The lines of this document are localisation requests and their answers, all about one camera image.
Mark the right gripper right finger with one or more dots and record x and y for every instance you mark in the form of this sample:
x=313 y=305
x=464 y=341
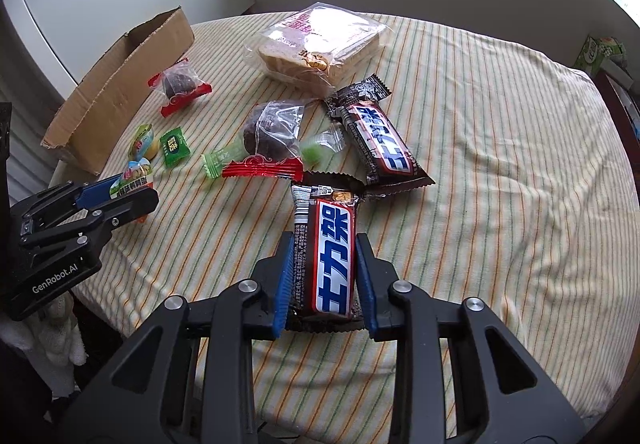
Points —
x=461 y=374

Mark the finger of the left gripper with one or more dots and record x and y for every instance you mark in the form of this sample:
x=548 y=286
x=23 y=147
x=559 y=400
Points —
x=126 y=208
x=94 y=194

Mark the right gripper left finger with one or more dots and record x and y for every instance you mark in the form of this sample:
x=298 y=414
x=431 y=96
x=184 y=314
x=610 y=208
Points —
x=186 y=374

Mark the green jelly cup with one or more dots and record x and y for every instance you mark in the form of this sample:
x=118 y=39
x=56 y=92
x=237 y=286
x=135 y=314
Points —
x=145 y=143

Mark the green square candy packet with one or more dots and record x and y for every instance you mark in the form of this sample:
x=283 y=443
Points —
x=174 y=147

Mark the dark cake red-sealed bag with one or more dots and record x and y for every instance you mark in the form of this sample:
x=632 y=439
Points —
x=180 y=85
x=269 y=143

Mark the Snickers bar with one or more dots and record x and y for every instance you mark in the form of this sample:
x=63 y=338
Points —
x=391 y=167
x=324 y=298

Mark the green clear-wrapped candy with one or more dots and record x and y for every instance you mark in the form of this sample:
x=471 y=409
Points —
x=314 y=150

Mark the bagged sliced bread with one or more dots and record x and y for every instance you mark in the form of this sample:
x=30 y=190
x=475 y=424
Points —
x=318 y=48

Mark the brown cardboard box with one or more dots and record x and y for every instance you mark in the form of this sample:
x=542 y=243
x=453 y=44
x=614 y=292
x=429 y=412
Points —
x=88 y=125

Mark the striped yellow tablecloth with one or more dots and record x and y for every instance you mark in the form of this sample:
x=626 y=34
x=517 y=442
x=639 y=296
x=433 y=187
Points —
x=533 y=206

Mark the dark red storage box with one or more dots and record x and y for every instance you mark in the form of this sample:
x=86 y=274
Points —
x=612 y=95

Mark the green carton box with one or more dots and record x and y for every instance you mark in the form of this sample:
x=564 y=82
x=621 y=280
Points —
x=596 y=50

